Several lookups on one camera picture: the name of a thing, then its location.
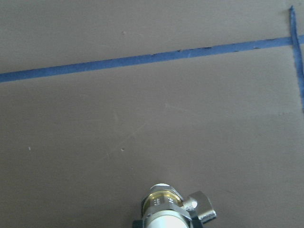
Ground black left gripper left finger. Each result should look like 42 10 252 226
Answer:
132 220 144 228

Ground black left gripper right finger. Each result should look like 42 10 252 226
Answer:
190 214 204 228

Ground white PPR pipe brass valve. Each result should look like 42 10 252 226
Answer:
139 183 217 228

